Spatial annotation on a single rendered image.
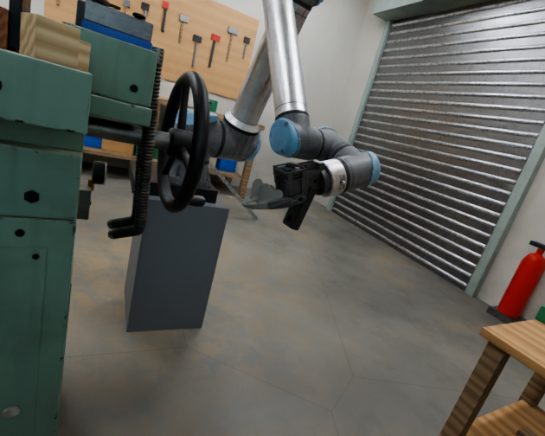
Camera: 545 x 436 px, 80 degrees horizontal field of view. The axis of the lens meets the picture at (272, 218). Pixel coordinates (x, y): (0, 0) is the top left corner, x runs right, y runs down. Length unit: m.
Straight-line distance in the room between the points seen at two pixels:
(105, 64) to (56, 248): 0.29
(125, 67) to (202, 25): 3.52
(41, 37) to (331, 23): 4.49
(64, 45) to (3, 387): 0.48
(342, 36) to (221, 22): 1.61
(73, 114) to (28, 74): 0.05
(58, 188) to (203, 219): 0.81
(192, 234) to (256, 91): 0.58
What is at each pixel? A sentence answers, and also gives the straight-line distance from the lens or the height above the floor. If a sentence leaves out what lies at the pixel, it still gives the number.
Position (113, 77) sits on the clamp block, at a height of 0.90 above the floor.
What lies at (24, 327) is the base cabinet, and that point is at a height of 0.55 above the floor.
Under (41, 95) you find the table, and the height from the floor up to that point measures 0.87.
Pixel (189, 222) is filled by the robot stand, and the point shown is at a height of 0.48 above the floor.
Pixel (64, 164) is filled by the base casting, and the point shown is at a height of 0.79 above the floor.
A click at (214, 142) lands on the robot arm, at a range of 1.27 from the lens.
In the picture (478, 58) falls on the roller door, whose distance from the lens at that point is 3.62.
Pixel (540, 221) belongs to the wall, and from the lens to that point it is 3.03.
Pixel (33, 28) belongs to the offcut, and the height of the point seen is 0.93.
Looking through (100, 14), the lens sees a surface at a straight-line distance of 0.63.
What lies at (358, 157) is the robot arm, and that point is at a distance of 0.87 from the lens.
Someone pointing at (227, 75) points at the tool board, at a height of 1.28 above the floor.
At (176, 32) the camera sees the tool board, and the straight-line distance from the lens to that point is 4.05.
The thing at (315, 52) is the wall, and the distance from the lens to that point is 4.66.
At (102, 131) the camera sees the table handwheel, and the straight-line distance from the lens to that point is 0.68.
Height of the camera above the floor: 0.90
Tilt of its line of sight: 16 degrees down
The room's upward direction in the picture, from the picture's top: 15 degrees clockwise
